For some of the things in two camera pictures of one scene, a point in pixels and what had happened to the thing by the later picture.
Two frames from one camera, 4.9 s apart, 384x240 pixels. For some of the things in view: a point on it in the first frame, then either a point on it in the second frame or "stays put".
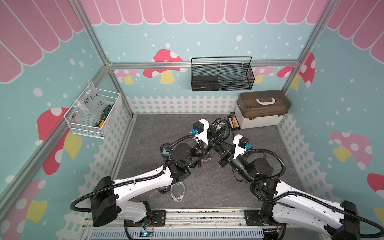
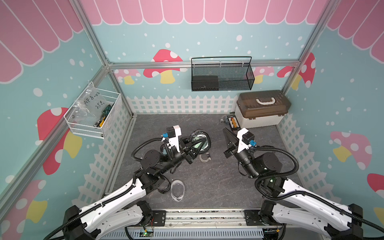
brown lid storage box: [261, 109] stays put
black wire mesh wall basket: [221, 74] stays put
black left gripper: [213, 142] → [186, 150]
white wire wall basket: [95, 113] stays put
